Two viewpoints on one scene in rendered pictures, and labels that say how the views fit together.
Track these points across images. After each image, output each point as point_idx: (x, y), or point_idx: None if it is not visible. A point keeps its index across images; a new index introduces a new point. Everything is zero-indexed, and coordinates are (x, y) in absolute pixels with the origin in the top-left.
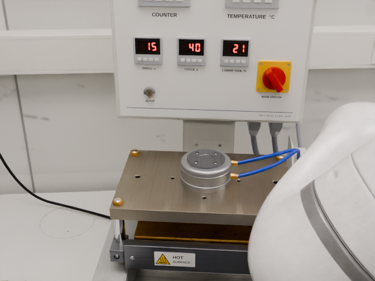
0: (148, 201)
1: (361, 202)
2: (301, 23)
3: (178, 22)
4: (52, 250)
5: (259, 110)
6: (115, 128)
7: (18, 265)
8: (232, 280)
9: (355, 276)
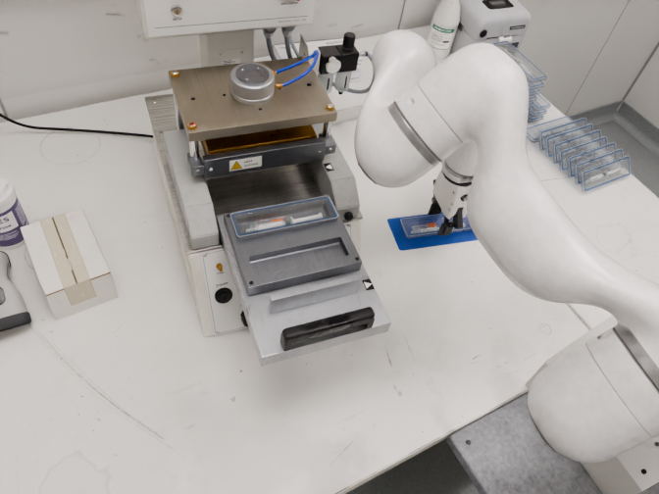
0: (217, 121)
1: (431, 117)
2: None
3: None
4: (73, 176)
5: (279, 17)
6: (90, 33)
7: (47, 199)
8: (278, 169)
9: (428, 157)
